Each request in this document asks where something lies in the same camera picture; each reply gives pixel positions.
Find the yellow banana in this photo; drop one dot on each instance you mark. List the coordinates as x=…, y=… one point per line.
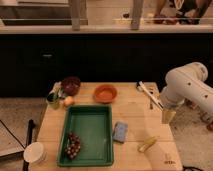
x=147, y=144

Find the blue sponge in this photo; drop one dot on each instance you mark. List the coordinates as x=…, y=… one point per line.
x=120, y=131

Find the bunch of red grapes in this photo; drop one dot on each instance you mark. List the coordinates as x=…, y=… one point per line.
x=73, y=147

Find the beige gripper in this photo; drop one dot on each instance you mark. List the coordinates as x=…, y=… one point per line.
x=167, y=116

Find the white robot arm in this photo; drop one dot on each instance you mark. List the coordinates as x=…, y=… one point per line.
x=188, y=83

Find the green cup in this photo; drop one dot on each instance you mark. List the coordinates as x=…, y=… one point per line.
x=53, y=100

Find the green plastic tray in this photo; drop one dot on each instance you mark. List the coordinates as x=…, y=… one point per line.
x=93, y=125

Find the dark maroon bowl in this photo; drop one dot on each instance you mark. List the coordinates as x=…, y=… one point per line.
x=71, y=85

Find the black handle tool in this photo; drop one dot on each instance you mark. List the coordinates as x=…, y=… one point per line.
x=31, y=126

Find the small onion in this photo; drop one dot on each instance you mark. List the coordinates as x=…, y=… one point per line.
x=69, y=100

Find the orange red bowl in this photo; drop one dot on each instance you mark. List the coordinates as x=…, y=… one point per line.
x=105, y=93

